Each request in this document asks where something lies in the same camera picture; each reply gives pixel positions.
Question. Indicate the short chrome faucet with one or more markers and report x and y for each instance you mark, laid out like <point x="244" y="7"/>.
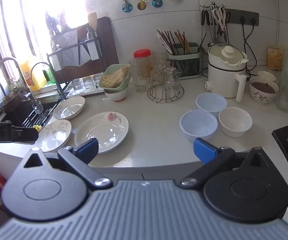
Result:
<point x="41" y="65"/>

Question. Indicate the brown cutting board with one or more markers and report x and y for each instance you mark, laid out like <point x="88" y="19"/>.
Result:
<point x="106" y="52"/>

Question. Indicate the stemmed wine glass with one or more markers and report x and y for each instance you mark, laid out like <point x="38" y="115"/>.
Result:
<point x="37" y="108"/>

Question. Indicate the grey wall socket strip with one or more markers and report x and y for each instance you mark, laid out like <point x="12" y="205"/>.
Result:
<point x="243" y="17"/>

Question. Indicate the metal ladle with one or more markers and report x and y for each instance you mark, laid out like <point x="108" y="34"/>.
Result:
<point x="205" y="46"/>

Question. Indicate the large pink flower plate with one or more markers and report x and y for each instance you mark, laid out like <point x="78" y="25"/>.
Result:
<point x="104" y="130"/>

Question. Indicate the group of glass mugs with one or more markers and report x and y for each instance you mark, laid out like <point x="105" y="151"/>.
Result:
<point x="165" y="75"/>

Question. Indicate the green chopstick holder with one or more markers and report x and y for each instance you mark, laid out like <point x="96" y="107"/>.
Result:
<point x="186" y="65"/>

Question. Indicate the small white bowl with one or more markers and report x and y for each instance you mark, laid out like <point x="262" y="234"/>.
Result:
<point x="266" y="74"/>

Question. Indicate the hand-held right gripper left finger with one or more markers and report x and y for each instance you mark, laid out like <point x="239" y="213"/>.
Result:
<point x="87" y="148"/>

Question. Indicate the black sink drain rack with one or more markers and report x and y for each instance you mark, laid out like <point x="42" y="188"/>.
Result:
<point x="34" y="118"/>

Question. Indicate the black dish rack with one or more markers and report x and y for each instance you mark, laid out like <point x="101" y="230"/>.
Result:
<point x="89" y="42"/>

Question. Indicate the textured glass pitcher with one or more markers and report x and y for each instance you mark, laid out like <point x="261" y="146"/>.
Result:
<point x="139" y="76"/>

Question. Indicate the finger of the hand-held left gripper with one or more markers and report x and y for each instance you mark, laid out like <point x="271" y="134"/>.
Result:
<point x="25" y="135"/>

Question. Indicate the bundle of chopsticks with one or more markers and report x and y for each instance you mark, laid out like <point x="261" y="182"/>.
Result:
<point x="173" y="41"/>

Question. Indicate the yellow food packet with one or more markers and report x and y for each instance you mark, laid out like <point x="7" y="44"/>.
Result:
<point x="276" y="58"/>

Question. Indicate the white electric cooking pot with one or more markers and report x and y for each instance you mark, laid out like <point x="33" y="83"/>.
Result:
<point x="225" y="80"/>

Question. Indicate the green bottle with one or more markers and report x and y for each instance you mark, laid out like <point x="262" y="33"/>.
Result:
<point x="49" y="76"/>

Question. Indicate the metal pot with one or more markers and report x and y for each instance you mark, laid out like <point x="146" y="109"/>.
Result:
<point x="11" y="102"/>

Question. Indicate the tall textured glass tumbler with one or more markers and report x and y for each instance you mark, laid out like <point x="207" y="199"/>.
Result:
<point x="283" y="97"/>

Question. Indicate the white ceramic bowl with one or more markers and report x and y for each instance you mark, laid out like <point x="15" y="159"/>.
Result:
<point x="235" y="121"/>

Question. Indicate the white kitchen scissors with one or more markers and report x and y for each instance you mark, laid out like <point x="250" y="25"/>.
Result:
<point x="221" y="20"/>

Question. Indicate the tall chrome faucet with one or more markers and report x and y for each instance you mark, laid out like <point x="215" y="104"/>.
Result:
<point x="8" y="62"/>

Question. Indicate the white bowl with red foot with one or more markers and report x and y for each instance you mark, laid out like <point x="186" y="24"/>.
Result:
<point x="117" y="93"/>

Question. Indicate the wooden spatula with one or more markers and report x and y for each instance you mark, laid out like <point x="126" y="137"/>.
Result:
<point x="92" y="20"/>

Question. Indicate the translucent plastic bowl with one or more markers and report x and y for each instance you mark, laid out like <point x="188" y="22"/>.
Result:
<point x="211" y="103"/>
<point x="197" y="127"/>

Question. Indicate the yellow detergent bottle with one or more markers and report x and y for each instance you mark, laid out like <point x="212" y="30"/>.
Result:
<point x="34" y="76"/>

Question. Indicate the patterned bowl with brown food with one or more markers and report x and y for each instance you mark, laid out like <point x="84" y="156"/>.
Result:
<point x="262" y="90"/>

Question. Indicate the oval leaf pattern plate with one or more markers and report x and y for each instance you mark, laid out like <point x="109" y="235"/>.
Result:
<point x="69" y="107"/>

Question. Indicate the green strainer with noodles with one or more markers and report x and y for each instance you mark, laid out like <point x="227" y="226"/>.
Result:
<point x="114" y="77"/>

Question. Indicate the dark purple small cup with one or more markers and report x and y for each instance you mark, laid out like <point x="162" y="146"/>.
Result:
<point x="172" y="63"/>

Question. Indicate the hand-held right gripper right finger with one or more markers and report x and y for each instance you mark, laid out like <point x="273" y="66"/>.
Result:
<point x="203" y="151"/>

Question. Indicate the red lid plastic jar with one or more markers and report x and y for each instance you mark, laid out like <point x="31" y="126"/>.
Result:
<point x="142" y="54"/>

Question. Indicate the metal tray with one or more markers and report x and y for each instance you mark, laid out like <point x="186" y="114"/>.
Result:
<point x="84" y="93"/>

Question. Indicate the hanging scissors and utensils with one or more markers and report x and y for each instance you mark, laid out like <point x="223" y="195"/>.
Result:
<point x="207" y="17"/>

